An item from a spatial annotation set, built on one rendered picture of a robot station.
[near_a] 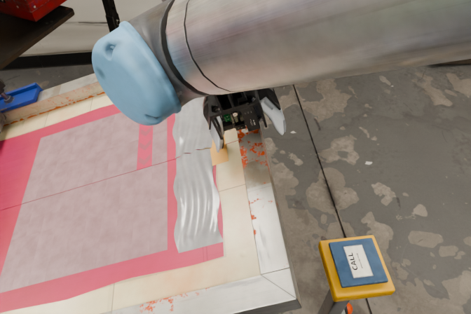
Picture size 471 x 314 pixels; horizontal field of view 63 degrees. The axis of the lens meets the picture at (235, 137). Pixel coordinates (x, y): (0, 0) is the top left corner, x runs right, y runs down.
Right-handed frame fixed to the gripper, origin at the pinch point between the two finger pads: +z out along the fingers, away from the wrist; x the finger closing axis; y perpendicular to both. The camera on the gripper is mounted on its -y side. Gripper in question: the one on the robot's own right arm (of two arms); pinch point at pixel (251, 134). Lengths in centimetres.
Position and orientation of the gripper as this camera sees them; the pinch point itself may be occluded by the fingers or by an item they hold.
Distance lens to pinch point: 66.4
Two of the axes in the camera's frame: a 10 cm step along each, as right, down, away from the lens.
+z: 2.7, 6.2, 7.4
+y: 1.2, 7.4, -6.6
